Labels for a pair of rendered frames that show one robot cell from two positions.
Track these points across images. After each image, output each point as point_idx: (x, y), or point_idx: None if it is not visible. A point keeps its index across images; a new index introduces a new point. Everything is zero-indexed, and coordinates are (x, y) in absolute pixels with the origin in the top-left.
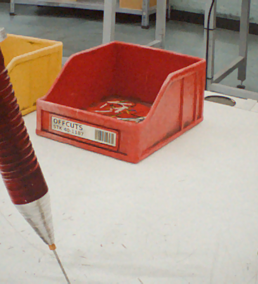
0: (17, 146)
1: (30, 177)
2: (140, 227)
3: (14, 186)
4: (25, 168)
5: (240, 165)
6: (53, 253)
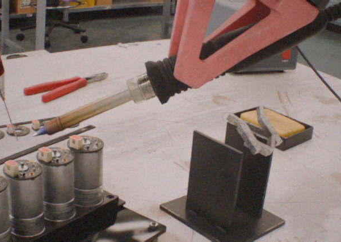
0: None
1: (1, 61)
2: None
3: None
4: (0, 57)
5: None
6: (4, 102)
